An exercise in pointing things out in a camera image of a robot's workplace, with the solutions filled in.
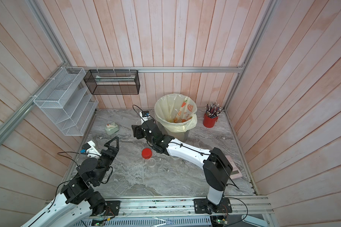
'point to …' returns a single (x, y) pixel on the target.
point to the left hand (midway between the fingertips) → (118, 143)
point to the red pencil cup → (208, 122)
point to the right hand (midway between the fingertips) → (136, 125)
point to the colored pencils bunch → (213, 110)
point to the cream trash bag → (175, 112)
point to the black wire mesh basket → (112, 82)
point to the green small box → (111, 128)
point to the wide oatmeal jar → (174, 157)
